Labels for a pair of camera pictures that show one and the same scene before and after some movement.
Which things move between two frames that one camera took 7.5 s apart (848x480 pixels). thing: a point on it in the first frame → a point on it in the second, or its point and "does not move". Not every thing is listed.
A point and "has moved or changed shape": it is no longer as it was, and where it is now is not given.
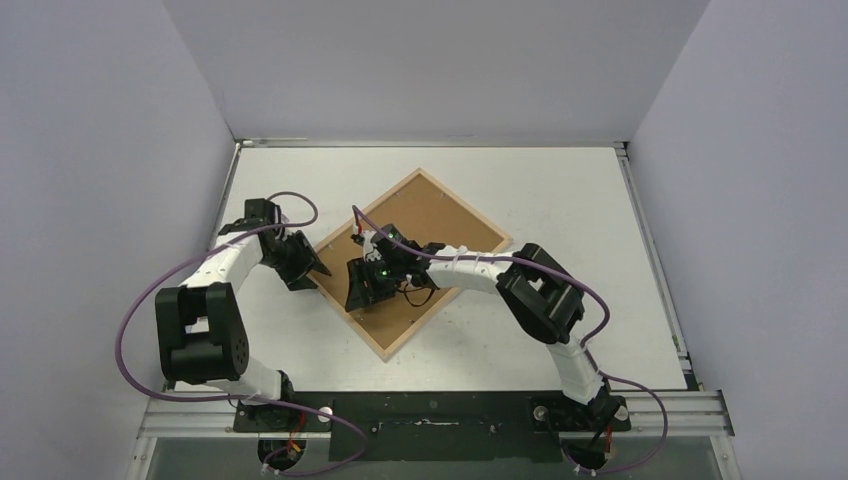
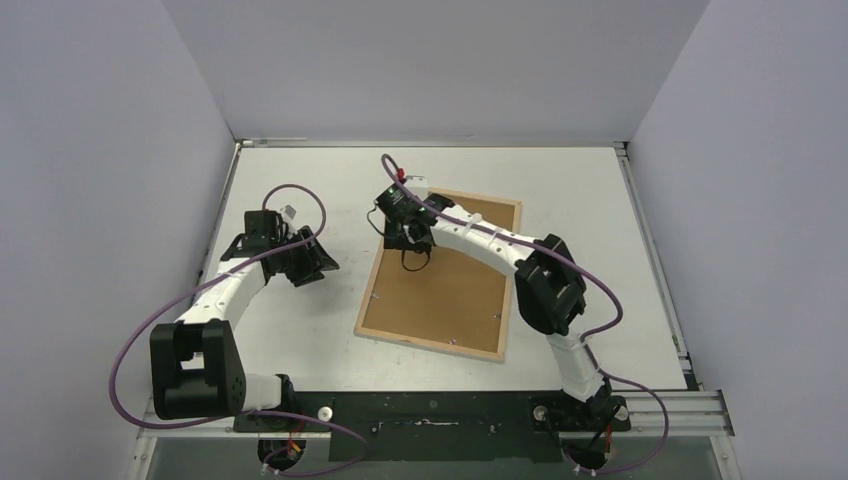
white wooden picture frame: [441, 303] → [441, 298]
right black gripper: [370, 281] → [411, 240]
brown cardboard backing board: [422, 213] has moved or changed shape
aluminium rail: [697, 415] does not move
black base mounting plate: [435, 426] does not move
